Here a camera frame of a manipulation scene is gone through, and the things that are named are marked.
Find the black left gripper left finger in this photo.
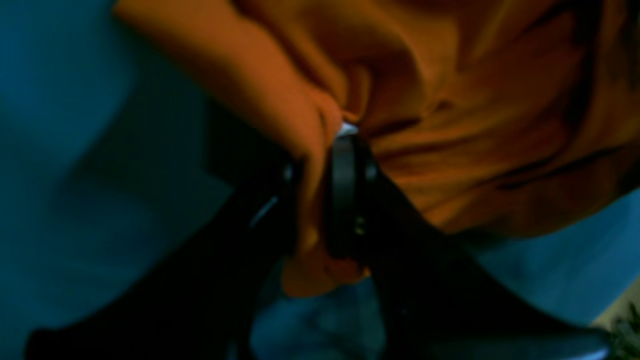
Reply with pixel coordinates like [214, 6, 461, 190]
[25, 159, 301, 360]

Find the blue table cloth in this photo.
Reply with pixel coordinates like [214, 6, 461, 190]
[0, 0, 640, 360]

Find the orange t-shirt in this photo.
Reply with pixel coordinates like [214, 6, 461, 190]
[114, 0, 640, 298]

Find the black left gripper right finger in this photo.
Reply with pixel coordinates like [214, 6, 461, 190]
[324, 135, 611, 360]

